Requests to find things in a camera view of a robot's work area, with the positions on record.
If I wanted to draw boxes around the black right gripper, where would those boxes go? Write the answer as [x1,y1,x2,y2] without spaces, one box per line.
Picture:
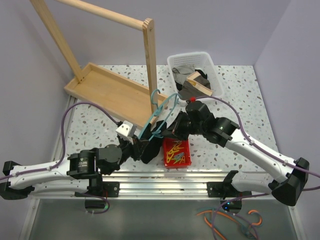
[161,110,205,142]

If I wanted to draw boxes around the black underwear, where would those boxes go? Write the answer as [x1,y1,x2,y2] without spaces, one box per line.
[140,120,167,164]

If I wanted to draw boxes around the teal clothespin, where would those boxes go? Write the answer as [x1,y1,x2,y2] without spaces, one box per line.
[150,129,163,139]

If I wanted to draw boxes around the teal plastic clothes hanger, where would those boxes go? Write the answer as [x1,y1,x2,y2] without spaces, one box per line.
[138,88,181,141]

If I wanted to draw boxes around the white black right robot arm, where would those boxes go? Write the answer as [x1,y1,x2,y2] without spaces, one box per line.
[161,100,310,206]

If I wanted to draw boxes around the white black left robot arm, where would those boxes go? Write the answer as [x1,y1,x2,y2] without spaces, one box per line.
[0,136,149,200]

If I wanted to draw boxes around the orange hanger on floor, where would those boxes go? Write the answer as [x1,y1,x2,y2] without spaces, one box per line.
[196,209,263,240]

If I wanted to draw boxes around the teal hanger on floor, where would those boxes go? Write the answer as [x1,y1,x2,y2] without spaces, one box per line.
[195,207,264,240]

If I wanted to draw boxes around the red plastic tray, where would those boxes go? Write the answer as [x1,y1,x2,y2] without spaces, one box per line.
[162,138,192,169]

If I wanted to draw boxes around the yellow clothespin in tray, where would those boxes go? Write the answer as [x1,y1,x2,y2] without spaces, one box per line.
[165,145,182,164]

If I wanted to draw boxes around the grey clothespin in tray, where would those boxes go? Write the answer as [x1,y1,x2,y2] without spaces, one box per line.
[172,152,185,162]

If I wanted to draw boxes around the grey clothes in basket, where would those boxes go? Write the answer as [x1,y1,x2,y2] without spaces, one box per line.
[171,65,209,101]

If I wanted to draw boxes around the orange clothespin in tray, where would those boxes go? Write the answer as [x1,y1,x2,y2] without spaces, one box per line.
[179,156,186,165]

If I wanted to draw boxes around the wooden clothes rack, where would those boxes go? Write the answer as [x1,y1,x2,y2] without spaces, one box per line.
[31,0,167,129]

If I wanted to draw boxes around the wooden block in basket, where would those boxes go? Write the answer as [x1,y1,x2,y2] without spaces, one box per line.
[186,71,213,96]

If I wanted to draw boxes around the white plastic basket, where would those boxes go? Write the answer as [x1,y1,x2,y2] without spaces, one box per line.
[167,51,224,103]

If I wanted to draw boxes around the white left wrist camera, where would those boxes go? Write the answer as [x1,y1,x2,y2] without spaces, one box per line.
[115,120,137,145]

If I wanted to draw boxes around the aluminium mounting rail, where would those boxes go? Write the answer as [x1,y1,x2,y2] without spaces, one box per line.
[21,170,273,198]

